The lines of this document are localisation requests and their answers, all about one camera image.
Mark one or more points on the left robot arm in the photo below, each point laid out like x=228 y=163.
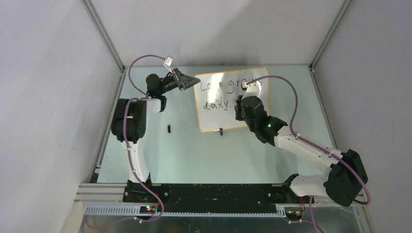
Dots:
x=130 y=118

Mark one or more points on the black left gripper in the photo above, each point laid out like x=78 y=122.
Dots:
x=185 y=81

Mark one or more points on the aluminium frame rail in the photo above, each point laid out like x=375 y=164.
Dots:
x=107 y=41

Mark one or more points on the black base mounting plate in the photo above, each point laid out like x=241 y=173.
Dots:
x=214 y=198

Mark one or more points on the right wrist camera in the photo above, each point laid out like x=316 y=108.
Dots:
x=252 y=89

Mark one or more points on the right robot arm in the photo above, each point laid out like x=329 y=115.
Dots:
x=343 y=174

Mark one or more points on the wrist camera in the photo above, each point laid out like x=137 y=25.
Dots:
x=168 y=61
x=252 y=89

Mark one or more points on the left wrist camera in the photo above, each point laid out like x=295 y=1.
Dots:
x=168 y=61

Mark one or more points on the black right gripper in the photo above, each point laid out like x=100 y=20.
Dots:
x=238 y=108

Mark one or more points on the yellow framed whiteboard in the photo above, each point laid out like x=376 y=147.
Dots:
x=216 y=95

